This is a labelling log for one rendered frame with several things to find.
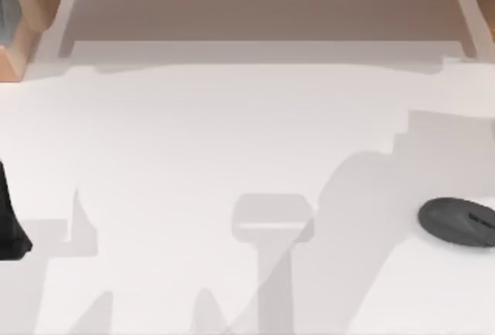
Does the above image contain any dark grey computer mouse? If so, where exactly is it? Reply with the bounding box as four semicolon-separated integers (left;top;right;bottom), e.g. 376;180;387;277
417;197;495;249

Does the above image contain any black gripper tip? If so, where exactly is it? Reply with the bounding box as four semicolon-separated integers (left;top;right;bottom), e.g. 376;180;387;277
0;161;34;262

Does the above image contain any wooden cupboard with grey inside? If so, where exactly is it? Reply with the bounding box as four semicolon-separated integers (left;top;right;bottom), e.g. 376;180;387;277
0;0;63;83

